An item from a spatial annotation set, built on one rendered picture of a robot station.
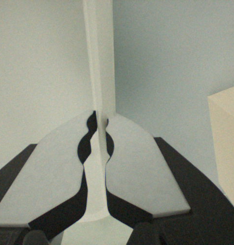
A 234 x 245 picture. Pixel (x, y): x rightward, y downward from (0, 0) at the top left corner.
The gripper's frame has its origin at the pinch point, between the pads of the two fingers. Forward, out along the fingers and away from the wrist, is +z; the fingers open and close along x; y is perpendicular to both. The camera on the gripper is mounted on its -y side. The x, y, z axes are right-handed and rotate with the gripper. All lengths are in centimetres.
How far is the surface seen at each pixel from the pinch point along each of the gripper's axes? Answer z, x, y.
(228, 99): 3.9, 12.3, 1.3
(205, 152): 5.7, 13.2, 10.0
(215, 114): 4.3, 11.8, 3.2
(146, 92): 5.7, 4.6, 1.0
